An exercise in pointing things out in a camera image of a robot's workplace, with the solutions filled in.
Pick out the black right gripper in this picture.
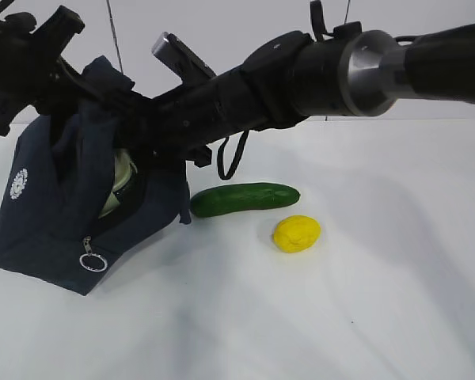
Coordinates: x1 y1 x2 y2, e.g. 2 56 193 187
115 70 297 165

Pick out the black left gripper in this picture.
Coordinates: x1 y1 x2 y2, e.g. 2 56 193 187
0 7 121 136

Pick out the glass container green lid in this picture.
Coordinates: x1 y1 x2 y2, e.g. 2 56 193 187
99 149 138 219

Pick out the green cucumber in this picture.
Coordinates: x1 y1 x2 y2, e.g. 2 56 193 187
190 182 301 218

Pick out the navy blue lunch bag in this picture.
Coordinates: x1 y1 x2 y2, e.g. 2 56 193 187
0 55 193 297

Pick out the yellow lemon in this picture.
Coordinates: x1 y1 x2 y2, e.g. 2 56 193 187
272 215 321 253

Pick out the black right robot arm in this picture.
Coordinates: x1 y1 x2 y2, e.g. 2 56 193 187
118 22 475 165

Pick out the black cable loop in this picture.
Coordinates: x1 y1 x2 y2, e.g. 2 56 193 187
216 130 249 179

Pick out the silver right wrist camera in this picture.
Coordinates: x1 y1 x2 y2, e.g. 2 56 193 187
151 32 216 86

